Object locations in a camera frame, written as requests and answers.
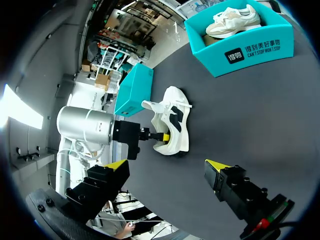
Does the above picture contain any person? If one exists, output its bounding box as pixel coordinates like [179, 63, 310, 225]
[86, 199, 166, 240]

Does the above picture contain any open teal box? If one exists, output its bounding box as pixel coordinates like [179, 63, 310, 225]
[183, 0, 295, 79]

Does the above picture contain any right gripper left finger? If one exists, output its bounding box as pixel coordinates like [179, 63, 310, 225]
[65, 159, 131, 221]

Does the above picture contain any white cable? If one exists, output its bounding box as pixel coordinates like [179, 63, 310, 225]
[66, 139, 107, 163]

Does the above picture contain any white shoe with black mark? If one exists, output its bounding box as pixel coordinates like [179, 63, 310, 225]
[141, 85, 194, 159]

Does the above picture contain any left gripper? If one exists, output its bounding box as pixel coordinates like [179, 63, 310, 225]
[112, 120, 171, 161]

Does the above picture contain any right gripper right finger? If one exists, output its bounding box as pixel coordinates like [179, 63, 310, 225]
[203, 158, 273, 221]

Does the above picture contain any beige and white shoe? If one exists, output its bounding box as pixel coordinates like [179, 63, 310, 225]
[205, 4, 261, 40]

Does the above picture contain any closed teal box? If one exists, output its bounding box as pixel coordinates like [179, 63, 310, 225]
[113, 62, 154, 119]

